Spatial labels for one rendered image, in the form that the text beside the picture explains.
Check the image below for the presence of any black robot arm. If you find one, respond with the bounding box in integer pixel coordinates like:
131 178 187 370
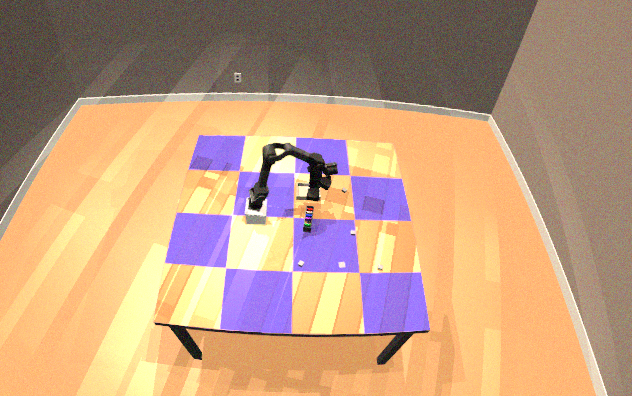
247 142 338 212

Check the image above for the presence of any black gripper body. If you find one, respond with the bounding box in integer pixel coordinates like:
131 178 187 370
306 177 321 201

